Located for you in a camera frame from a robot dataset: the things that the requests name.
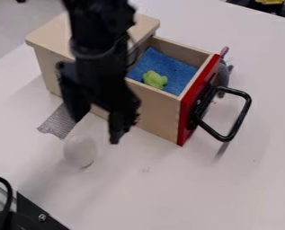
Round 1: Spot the grey tape patch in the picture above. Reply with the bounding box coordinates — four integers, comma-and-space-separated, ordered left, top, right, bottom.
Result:
36, 102, 77, 140

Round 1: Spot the grey plush mouse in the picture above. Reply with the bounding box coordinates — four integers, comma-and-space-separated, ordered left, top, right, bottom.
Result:
215, 46, 235, 100

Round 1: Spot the green toy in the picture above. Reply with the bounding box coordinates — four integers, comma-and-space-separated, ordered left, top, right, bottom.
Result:
142, 69, 170, 91

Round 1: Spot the drawer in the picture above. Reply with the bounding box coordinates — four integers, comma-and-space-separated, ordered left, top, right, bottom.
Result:
87, 35, 253, 147

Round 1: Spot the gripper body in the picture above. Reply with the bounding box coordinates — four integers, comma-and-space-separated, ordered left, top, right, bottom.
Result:
54, 44, 142, 112

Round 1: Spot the white ball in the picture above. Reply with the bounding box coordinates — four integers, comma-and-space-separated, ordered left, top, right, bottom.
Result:
62, 135, 98, 169

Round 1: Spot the blue cloth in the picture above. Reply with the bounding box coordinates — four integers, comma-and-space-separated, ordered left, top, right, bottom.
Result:
125, 46, 200, 97

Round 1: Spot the cabinet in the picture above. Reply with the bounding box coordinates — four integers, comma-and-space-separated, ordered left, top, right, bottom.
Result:
24, 12, 162, 97

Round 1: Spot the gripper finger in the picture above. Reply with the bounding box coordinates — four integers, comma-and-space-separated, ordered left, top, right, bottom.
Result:
61, 89, 92, 124
107, 107, 141, 146

